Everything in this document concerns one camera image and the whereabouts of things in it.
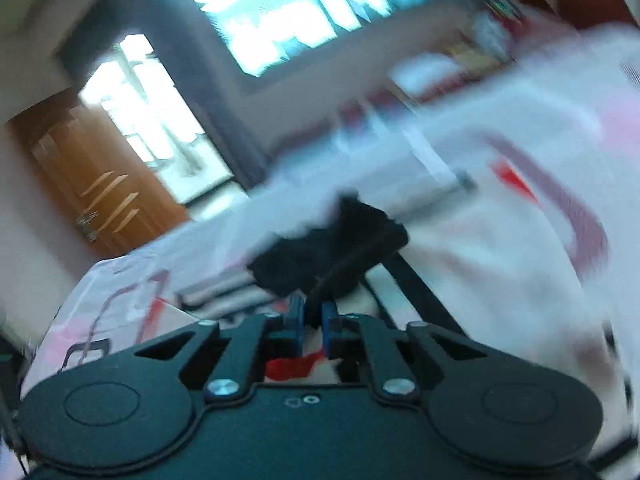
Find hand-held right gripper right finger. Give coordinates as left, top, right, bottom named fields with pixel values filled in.
left=320, top=301, right=489, bottom=405

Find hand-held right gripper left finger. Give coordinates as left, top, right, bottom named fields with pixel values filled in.
left=132, top=295, right=307, bottom=404

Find striped knit sweater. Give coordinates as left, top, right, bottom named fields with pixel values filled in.
left=247, top=187, right=411, bottom=328

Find pink white patterned bed sheet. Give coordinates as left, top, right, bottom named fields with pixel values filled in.
left=20, top=25, right=640, bottom=466

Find grey curtain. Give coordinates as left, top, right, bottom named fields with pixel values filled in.
left=150, top=10, right=273, bottom=196

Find brown wooden door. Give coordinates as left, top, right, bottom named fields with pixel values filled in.
left=6, top=87, right=192, bottom=257

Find bright balcony window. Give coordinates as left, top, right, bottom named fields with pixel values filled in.
left=79, top=34, right=236, bottom=204

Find folded white cloth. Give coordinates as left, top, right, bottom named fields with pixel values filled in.
left=390, top=55, right=463, bottom=97

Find large teal window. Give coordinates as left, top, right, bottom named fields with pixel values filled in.
left=150, top=0, right=471, bottom=79

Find colourful patterned cloth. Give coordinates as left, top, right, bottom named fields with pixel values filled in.
left=470, top=0, right=526, bottom=46

